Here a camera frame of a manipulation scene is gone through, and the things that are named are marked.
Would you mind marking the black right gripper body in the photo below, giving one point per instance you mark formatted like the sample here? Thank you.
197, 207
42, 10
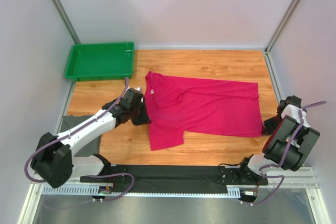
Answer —
269, 125

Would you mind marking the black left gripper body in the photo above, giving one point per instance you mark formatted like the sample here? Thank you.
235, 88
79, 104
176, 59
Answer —
139, 116

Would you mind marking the magenta t shirt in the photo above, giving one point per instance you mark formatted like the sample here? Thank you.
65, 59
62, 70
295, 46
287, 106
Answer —
178, 104

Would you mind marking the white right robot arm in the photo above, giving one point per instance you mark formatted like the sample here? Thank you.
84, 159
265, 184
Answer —
291, 139

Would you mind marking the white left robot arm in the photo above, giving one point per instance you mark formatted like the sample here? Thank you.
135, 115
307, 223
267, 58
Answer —
55, 159

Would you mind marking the green plastic tray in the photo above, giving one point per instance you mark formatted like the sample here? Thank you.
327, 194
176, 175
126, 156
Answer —
106, 61

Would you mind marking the folded grey t shirt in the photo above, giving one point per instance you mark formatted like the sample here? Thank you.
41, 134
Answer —
80, 147

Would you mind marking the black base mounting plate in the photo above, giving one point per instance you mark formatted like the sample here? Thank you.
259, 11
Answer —
225, 175

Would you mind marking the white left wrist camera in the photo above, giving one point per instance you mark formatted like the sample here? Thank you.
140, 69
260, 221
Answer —
139, 89

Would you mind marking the aluminium front frame rail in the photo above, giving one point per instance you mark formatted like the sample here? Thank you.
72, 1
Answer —
250, 186

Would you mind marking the right aluminium corner post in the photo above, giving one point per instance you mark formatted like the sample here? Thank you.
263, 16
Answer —
284, 21

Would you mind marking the aluminium corner post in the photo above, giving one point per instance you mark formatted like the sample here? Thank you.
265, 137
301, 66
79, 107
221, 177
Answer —
284, 21
66, 21

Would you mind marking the left aluminium corner post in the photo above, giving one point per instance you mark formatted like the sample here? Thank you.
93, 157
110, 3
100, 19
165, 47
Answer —
66, 21

